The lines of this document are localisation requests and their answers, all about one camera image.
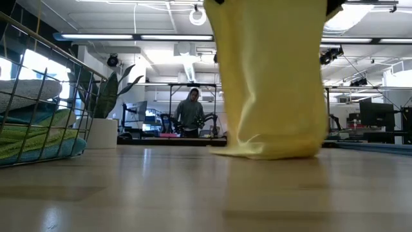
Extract white ring ceiling fixture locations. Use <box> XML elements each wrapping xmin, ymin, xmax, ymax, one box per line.
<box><xmin>189</xmin><ymin>8</ymin><xmax>207</xmax><ymax>26</ymax></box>

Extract yellow microfiber towel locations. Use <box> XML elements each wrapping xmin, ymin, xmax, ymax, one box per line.
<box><xmin>203</xmin><ymin>0</ymin><xmax>329</xmax><ymax>160</ymax></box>

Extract metal wire basket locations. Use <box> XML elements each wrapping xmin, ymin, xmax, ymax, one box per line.
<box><xmin>0</xmin><ymin>12</ymin><xmax>109</xmax><ymax>168</ymax></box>

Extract grey microfiber towel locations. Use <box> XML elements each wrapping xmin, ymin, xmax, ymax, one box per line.
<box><xmin>0</xmin><ymin>79</ymin><xmax>62</xmax><ymax>113</ymax></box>

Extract snake plant in white pot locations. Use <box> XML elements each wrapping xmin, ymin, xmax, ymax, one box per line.
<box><xmin>69</xmin><ymin>63</ymin><xmax>145</xmax><ymax>150</ymax></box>

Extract black equipment box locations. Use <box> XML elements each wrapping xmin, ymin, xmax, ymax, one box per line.
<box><xmin>401</xmin><ymin>106</ymin><xmax>412</xmax><ymax>144</ymax></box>

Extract black background robot arms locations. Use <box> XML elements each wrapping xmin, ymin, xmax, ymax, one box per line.
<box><xmin>160</xmin><ymin>112</ymin><xmax>220</xmax><ymax>138</ymax></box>

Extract black computer monitor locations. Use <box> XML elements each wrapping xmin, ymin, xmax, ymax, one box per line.
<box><xmin>359</xmin><ymin>101</ymin><xmax>396</xmax><ymax>129</ymax></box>

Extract grey monitor on arm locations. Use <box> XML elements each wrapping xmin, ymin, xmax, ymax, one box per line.
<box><xmin>122</xmin><ymin>101</ymin><xmax>148</xmax><ymax>130</ymax></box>

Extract long ceiling light strip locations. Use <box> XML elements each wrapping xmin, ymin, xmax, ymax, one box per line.
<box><xmin>53</xmin><ymin>32</ymin><xmax>412</xmax><ymax>45</ymax></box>

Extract person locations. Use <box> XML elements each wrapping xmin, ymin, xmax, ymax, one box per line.
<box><xmin>173</xmin><ymin>87</ymin><xmax>207</xmax><ymax>139</ymax></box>

